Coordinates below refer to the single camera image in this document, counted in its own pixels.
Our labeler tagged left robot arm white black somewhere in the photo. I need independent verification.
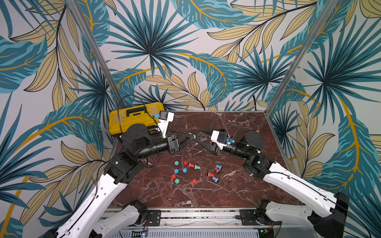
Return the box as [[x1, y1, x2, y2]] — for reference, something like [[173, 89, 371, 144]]
[[44, 124, 196, 238]]

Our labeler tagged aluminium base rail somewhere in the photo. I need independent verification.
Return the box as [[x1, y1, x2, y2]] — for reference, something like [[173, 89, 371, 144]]
[[68, 207, 328, 238]]

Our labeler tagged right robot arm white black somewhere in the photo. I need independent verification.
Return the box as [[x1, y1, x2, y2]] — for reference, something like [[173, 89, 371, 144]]
[[198, 129, 349, 238]]

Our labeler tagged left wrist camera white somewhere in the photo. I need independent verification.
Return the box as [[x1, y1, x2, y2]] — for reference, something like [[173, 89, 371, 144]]
[[154, 111, 174, 138]]

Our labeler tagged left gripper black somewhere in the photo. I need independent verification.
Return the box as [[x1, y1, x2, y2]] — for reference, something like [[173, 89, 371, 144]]
[[136, 131, 194, 160]]

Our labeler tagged yellow black toolbox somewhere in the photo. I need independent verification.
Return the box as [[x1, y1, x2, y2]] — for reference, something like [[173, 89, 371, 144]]
[[109, 102, 165, 137]]

